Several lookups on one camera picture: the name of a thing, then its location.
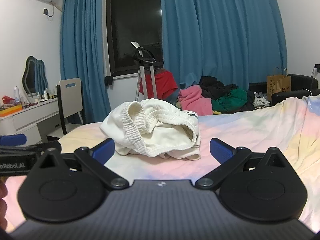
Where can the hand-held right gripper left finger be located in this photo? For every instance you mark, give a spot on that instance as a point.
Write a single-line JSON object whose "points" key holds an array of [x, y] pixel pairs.
{"points": [[103, 147]]}

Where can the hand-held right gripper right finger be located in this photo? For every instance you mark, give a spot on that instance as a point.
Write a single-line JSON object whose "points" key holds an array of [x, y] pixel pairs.
{"points": [[220, 148]]}

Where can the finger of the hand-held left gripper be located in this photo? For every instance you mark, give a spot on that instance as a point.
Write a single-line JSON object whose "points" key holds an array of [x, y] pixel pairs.
{"points": [[12, 139]]}

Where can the white pants with striped band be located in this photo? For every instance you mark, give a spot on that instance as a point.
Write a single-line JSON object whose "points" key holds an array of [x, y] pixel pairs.
{"points": [[162, 140]]}

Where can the person's left hand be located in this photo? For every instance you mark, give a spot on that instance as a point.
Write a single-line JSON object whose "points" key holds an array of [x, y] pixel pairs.
{"points": [[2, 191]]}

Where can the orange box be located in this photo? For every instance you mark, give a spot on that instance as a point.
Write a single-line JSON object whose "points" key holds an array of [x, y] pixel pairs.
{"points": [[11, 110]]}

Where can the white dresser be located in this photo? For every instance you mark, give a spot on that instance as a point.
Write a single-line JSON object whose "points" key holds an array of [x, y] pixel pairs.
{"points": [[30, 115]]}

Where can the pastel bed blanket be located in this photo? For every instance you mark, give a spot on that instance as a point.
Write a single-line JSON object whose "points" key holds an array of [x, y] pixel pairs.
{"points": [[250, 135]]}

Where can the green garment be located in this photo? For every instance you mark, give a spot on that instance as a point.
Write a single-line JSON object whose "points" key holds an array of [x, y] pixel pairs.
{"points": [[232, 100]]}

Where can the pink garment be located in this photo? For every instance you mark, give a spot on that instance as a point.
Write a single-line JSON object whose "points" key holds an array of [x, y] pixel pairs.
{"points": [[197, 100]]}

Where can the white cosmetic bottle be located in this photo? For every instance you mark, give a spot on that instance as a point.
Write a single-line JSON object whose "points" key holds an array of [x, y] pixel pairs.
{"points": [[45, 95]]}

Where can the black garment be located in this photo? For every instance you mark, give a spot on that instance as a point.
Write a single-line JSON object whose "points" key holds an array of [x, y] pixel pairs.
{"points": [[212, 90]]}

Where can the white chair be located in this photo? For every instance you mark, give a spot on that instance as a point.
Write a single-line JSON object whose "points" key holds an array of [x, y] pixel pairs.
{"points": [[71, 97]]}

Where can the white patterned cloth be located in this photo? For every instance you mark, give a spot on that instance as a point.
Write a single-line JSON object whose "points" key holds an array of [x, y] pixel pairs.
{"points": [[261, 101]]}

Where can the wavy framed mirror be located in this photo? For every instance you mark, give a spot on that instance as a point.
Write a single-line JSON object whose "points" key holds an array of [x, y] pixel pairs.
{"points": [[31, 77]]}

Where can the blue garment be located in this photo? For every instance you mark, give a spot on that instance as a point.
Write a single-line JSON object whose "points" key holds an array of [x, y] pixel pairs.
{"points": [[171, 97]]}

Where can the brown paper bag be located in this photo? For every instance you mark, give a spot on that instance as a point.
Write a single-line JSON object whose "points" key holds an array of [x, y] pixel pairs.
{"points": [[277, 85]]}

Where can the red garment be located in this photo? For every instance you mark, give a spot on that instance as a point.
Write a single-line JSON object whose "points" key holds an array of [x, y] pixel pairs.
{"points": [[165, 82]]}

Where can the narrow blue curtain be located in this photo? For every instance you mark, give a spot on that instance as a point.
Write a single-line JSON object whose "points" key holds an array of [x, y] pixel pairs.
{"points": [[82, 55]]}

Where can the garment steamer stand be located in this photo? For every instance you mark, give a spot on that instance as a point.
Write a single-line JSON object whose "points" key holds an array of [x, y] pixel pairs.
{"points": [[141, 55]]}

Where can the black sofa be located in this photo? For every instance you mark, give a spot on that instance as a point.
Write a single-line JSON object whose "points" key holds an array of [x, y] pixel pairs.
{"points": [[300, 82]]}

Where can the wide blue curtain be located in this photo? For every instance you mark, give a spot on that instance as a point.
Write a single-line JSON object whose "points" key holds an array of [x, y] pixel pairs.
{"points": [[220, 30]]}

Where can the dark window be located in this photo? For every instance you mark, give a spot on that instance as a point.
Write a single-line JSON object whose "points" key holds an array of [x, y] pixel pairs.
{"points": [[135, 30]]}

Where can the wall socket with charger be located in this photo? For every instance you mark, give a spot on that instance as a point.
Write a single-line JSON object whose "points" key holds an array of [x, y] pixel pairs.
{"points": [[317, 68]]}

